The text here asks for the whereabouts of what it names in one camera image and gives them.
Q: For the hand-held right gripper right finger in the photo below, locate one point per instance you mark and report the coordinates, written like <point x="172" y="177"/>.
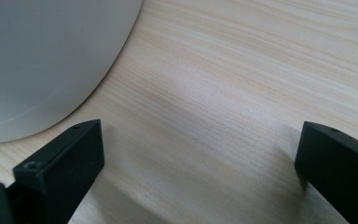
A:
<point x="338" y="168"/>

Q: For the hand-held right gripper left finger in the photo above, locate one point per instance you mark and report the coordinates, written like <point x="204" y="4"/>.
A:
<point x="62" y="165"/>

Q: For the light blue plastic container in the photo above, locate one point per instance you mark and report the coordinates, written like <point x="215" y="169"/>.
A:
<point x="37" y="62"/>

